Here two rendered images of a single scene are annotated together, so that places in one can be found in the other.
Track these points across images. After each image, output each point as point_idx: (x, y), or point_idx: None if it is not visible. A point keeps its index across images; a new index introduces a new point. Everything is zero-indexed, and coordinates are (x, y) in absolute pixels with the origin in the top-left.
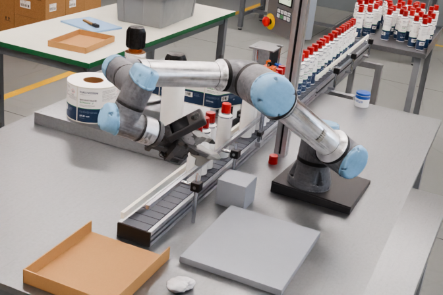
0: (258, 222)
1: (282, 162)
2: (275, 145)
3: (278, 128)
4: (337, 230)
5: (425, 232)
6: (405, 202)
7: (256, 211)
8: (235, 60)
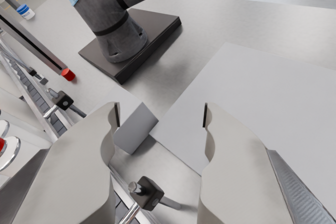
0: (199, 104)
1: (74, 69)
2: (50, 67)
3: (34, 52)
4: (212, 32)
5: None
6: None
7: (159, 104)
8: None
